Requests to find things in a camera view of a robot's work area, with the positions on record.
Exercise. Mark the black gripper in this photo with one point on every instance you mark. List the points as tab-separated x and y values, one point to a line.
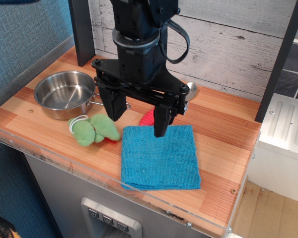
140	72

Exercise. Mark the blue cloth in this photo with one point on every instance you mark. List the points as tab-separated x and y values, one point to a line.
159	163

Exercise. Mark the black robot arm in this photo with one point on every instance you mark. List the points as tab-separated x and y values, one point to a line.
141	36

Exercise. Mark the green plush toy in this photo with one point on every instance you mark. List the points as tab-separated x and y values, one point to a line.
87	130

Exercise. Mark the stainless steel pot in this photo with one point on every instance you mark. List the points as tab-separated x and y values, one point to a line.
67	94

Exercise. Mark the silver dispenser button panel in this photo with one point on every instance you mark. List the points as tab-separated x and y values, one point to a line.
105	222

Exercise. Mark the clear acrylic table guard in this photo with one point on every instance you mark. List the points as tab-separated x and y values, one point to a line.
223	151

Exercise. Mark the white grooved side counter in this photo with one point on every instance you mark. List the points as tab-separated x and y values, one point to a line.
275	162

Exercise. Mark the left dark shelf post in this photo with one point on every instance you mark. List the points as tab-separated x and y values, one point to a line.
82	30

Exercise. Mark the dark shelf post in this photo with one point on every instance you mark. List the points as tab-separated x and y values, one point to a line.
82	30
279	64

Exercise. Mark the right dark shelf post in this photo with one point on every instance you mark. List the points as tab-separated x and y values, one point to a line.
279	64

